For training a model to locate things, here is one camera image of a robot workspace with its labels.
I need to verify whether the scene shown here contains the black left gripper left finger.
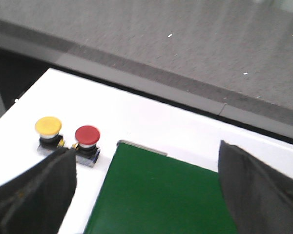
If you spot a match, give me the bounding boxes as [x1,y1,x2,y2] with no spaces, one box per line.
[0,148,77,234]

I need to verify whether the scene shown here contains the grey stone slab left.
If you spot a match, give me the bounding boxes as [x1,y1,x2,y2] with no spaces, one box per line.
[0,0,293,138]

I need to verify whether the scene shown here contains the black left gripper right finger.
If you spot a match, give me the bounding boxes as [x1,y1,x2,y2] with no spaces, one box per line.
[218,140,293,234]

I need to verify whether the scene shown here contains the silver belt end bracket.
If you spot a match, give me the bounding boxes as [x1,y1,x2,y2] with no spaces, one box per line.
[116,139,168,156]

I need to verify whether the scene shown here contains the green conveyor belt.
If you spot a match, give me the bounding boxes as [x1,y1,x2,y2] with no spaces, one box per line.
[84,144,237,234]

